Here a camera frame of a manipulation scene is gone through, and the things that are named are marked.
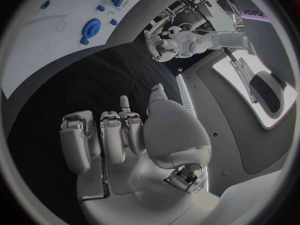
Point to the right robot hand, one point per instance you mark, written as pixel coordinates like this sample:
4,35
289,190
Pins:
173,135

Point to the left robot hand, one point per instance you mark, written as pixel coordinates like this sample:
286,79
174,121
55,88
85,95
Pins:
152,45

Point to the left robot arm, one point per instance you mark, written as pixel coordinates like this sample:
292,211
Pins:
187,43

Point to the white task board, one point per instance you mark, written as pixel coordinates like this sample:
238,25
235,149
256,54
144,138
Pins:
30,46

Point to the blue plug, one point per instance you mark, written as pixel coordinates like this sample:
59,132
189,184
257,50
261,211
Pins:
113,22

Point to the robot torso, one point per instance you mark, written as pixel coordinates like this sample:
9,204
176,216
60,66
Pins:
222,116

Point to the blue block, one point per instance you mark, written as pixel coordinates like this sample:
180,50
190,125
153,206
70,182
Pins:
116,1

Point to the large blue gear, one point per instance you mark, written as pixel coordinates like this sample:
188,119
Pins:
92,28

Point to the blue peg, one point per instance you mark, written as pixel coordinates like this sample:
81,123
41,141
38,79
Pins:
100,8

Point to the small blue gear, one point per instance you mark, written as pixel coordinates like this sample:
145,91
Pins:
84,41

